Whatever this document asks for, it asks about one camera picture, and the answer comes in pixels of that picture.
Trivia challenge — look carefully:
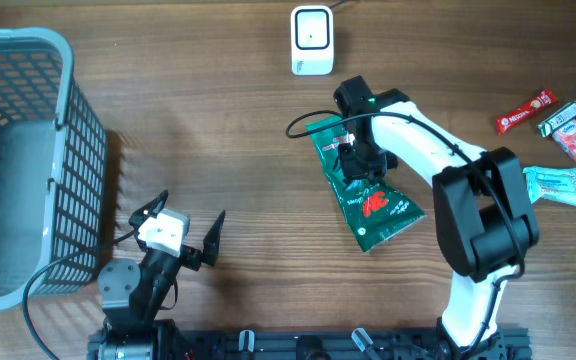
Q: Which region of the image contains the red coffee stick sachet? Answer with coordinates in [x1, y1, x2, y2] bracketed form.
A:
[496, 88, 559, 135]

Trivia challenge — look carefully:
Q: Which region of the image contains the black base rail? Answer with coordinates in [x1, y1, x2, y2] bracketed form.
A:
[87, 327, 532, 360]

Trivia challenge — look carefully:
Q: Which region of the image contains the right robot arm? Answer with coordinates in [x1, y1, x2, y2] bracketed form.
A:
[333, 76, 539, 359]

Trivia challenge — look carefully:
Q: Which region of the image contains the green 3M gloves packet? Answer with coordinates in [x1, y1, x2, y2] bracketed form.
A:
[306, 116, 425, 253]

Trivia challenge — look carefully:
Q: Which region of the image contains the grey plastic shopping basket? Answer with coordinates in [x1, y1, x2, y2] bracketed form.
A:
[0, 28, 108, 311]

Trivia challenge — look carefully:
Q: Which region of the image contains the teal tissue pack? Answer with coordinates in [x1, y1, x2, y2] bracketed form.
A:
[523, 166, 576, 207]

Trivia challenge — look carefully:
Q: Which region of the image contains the white barcode scanner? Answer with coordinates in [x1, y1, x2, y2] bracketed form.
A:
[290, 5, 335, 76]

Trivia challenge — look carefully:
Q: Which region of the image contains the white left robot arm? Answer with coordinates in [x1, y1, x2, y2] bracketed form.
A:
[87, 190, 226, 360]

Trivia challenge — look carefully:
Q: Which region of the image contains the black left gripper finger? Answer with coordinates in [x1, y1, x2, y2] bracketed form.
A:
[201, 210, 226, 266]
[129, 190, 168, 228]

